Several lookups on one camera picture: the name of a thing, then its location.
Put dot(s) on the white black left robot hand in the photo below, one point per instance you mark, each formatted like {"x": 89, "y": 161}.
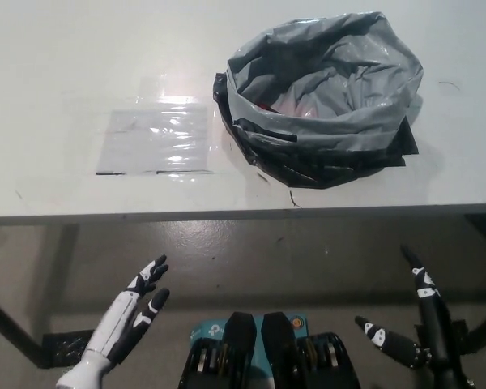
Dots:
{"x": 121, "y": 320}

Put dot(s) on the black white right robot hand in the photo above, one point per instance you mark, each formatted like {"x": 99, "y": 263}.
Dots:
{"x": 433, "y": 324}

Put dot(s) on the red pink sheet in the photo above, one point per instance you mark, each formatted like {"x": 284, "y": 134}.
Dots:
{"x": 291, "y": 108}

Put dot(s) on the black square mat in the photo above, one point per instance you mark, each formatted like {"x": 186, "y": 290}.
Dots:
{"x": 409, "y": 142}

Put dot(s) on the black floor plate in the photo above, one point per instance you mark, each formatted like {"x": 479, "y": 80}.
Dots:
{"x": 62, "y": 344}

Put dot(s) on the grey plastic bag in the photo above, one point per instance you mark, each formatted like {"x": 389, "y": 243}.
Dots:
{"x": 328, "y": 121}

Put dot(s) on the grey taped patch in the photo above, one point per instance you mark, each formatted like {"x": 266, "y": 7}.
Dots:
{"x": 146, "y": 142}

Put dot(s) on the black teal robot body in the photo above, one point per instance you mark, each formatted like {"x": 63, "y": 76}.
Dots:
{"x": 275, "y": 340}

